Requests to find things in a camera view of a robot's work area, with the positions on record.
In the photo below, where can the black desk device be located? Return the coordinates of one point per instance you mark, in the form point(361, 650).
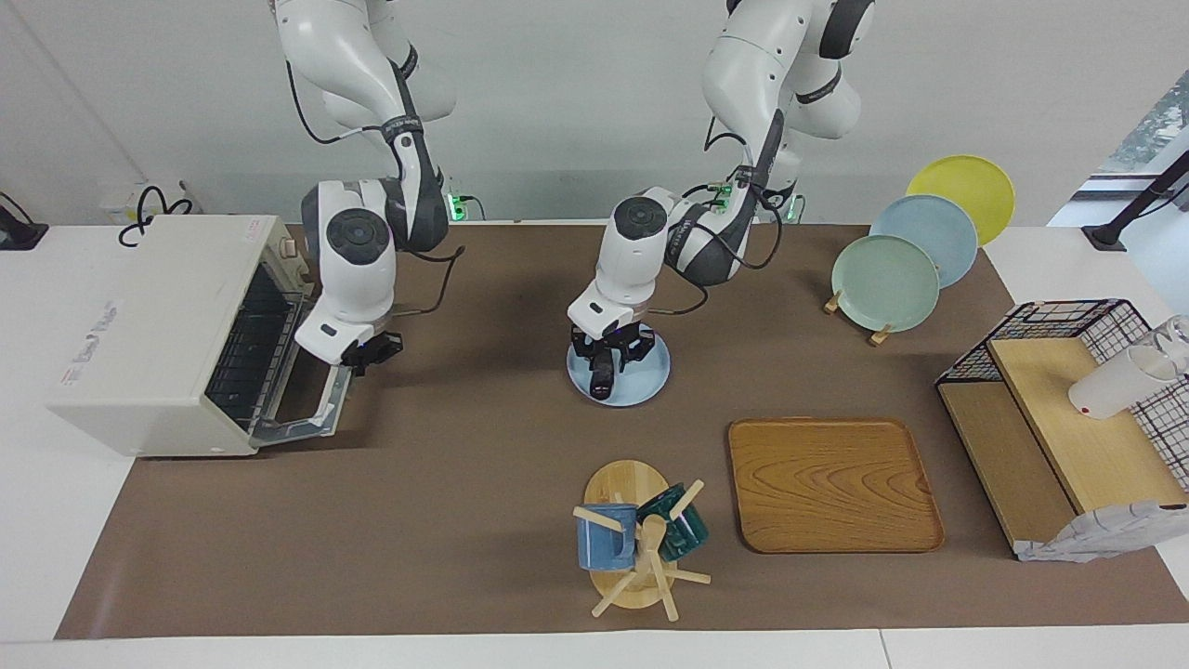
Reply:
point(19, 232)

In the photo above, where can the wooden serving tray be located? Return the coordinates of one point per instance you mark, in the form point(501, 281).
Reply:
point(831, 488)

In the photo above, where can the wooden plate rack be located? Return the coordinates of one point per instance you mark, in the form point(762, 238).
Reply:
point(881, 336)

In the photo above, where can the dark green mug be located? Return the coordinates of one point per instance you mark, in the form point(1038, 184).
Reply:
point(683, 530)

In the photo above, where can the clear drinking glass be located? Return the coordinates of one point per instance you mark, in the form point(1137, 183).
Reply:
point(1175, 339)

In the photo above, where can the pale green plate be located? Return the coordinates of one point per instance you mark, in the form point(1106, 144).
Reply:
point(882, 288)

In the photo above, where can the yellow plate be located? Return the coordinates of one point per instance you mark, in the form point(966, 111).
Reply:
point(966, 181)

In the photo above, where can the light blue plate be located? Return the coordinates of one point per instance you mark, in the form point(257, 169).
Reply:
point(652, 381)

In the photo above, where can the black clamp stand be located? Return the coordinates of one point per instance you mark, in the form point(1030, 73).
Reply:
point(1138, 204)

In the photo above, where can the brown table mat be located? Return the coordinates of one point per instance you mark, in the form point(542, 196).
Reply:
point(464, 483)

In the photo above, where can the toaster oven glass door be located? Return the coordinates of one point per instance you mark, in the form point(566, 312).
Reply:
point(320, 409)

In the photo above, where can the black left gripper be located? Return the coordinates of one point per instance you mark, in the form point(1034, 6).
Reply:
point(613, 336)

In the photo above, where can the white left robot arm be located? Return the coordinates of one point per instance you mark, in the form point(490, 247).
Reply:
point(632, 260)

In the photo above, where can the wooden mug tree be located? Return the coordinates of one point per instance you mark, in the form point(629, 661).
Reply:
point(627, 483)

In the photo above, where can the blue mug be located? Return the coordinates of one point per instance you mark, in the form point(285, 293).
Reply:
point(604, 544)

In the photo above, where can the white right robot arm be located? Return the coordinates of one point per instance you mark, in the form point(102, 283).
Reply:
point(353, 269)

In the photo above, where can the wooden step shelf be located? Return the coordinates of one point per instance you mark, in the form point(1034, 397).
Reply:
point(1087, 437)

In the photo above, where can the blue plate in rack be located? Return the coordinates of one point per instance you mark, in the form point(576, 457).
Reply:
point(929, 228)

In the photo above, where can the white toaster oven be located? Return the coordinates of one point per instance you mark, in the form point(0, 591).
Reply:
point(139, 334)

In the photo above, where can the white cup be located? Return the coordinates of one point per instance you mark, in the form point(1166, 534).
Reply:
point(1110, 386)

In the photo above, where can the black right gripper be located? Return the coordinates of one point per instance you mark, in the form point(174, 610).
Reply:
point(372, 351)

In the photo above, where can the grey checked cloth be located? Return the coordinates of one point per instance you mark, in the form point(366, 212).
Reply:
point(1096, 534)

